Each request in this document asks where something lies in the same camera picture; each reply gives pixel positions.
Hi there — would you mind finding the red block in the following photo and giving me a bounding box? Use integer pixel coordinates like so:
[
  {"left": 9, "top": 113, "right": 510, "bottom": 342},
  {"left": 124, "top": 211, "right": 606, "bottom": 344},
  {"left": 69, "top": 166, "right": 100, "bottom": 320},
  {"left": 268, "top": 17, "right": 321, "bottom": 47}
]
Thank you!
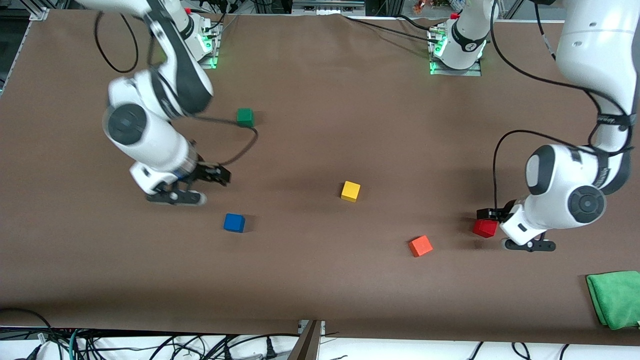
[{"left": 472, "top": 219, "right": 499, "bottom": 239}]

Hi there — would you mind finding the blue block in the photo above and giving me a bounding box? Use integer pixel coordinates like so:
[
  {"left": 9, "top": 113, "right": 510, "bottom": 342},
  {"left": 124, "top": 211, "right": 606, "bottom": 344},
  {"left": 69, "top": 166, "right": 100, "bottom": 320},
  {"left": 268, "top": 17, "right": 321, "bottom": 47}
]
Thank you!
[{"left": 223, "top": 213, "right": 246, "bottom": 234}]

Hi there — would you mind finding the orange block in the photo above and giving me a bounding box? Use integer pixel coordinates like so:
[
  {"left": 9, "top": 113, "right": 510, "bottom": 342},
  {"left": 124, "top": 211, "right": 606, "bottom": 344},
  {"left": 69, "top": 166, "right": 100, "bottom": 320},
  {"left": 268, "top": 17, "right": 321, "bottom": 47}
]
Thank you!
[{"left": 408, "top": 234, "right": 434, "bottom": 258}]

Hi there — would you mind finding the green cloth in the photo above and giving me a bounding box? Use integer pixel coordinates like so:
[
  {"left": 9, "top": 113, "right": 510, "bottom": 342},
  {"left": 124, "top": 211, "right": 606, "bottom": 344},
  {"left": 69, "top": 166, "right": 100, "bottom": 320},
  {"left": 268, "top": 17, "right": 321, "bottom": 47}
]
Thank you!
[{"left": 585, "top": 270, "right": 640, "bottom": 331}]

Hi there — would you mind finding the yellow block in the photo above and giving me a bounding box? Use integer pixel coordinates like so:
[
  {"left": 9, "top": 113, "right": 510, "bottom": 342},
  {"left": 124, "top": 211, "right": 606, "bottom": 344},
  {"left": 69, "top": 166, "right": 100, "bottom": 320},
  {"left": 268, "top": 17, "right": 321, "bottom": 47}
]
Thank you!
[{"left": 340, "top": 180, "right": 362, "bottom": 203}]

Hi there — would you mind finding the grey metal box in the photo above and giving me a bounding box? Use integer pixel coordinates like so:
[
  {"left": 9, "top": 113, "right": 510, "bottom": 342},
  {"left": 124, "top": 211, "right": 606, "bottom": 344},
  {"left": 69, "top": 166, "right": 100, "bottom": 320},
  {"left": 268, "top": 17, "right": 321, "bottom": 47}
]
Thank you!
[{"left": 291, "top": 0, "right": 367, "bottom": 17}]

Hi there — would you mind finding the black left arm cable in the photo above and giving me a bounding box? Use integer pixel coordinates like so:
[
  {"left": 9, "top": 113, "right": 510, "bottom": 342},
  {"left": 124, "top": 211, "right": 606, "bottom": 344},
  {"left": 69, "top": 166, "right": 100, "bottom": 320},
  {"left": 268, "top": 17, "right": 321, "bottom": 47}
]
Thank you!
[{"left": 489, "top": 0, "right": 634, "bottom": 214}]

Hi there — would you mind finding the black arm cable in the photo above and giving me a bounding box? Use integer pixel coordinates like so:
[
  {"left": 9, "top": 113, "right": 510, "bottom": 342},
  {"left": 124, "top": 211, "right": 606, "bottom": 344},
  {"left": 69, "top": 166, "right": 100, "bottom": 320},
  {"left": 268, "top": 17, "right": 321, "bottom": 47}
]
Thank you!
[
  {"left": 489, "top": 0, "right": 634, "bottom": 214},
  {"left": 94, "top": 11, "right": 260, "bottom": 167}
]

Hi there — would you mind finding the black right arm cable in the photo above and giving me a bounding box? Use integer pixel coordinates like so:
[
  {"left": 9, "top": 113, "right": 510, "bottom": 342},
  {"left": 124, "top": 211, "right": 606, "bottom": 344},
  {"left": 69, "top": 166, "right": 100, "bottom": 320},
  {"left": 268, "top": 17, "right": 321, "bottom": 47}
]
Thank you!
[{"left": 94, "top": 11, "right": 260, "bottom": 167}]

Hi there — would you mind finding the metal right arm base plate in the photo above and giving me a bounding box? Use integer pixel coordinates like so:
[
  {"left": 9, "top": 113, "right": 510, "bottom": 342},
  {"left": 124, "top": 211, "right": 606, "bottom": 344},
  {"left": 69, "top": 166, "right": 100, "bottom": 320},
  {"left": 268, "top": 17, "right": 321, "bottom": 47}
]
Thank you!
[{"left": 196, "top": 20, "right": 224, "bottom": 70}]

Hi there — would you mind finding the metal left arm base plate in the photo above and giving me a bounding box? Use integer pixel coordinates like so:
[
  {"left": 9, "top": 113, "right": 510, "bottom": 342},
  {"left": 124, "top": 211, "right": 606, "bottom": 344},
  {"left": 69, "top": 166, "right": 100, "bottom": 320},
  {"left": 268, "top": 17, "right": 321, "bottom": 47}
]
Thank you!
[{"left": 427, "top": 25, "right": 484, "bottom": 77}]

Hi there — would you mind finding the black plug cable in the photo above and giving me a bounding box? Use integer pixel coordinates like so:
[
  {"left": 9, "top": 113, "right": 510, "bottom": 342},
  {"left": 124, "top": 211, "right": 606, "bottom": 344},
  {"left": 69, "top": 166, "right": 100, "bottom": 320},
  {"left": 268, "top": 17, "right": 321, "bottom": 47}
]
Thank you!
[{"left": 220, "top": 334, "right": 301, "bottom": 360}]

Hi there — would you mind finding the teal floor cable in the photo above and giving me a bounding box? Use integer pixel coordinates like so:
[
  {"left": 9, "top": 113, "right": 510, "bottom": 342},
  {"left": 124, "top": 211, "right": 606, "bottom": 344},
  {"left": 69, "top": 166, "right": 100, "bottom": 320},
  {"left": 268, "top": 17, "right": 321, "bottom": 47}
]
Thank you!
[{"left": 67, "top": 329, "right": 82, "bottom": 360}]

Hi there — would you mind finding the black floor cable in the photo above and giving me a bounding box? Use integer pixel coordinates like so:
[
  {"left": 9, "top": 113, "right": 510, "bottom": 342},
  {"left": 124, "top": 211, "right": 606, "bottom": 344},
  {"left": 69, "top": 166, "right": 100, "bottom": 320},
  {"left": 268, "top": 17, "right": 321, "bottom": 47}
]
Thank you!
[{"left": 0, "top": 307, "right": 55, "bottom": 347}]

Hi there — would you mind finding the brown table edge post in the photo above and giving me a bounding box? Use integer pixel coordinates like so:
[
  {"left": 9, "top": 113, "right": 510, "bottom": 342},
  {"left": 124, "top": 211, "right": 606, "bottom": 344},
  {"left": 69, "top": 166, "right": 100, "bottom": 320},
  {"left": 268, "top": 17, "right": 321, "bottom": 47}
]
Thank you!
[{"left": 286, "top": 319, "right": 327, "bottom": 360}]

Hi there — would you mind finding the aluminium frame profile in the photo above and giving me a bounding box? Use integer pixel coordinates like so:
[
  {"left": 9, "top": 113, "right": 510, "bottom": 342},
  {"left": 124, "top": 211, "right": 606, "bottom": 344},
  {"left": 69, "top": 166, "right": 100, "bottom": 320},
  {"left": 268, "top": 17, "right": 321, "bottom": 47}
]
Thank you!
[{"left": 29, "top": 0, "right": 52, "bottom": 22}]

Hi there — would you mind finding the black cable across table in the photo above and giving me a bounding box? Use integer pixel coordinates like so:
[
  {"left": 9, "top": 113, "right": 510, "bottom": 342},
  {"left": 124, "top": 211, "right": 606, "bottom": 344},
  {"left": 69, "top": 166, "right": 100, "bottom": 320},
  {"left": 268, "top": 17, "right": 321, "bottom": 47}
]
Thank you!
[{"left": 342, "top": 14, "right": 443, "bottom": 45}]

